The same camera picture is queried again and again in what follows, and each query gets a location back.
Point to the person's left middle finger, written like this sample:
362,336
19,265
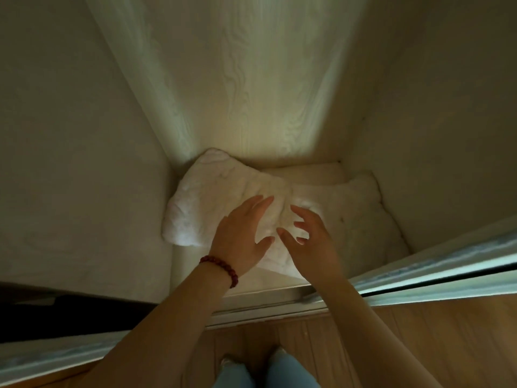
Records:
251,204

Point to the person's right forearm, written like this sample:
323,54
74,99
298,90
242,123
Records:
363,335

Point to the white folded fluffy blanket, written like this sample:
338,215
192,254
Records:
210,189

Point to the white wooden wardrobe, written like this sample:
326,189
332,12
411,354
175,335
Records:
258,76

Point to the person's right hand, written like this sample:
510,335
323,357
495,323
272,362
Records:
319,254

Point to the person's left forearm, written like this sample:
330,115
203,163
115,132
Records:
169,327

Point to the person's right thumb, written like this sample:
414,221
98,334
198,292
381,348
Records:
287,243

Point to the pale framed sliding wardrobe door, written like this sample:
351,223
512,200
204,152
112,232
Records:
444,270
48,351

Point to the metal sliding door rail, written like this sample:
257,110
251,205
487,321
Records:
266,305

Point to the person's left hand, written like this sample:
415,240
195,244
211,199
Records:
235,238

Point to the person's left thumb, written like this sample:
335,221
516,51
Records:
265,246

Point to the blue jeans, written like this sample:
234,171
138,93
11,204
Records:
291,371

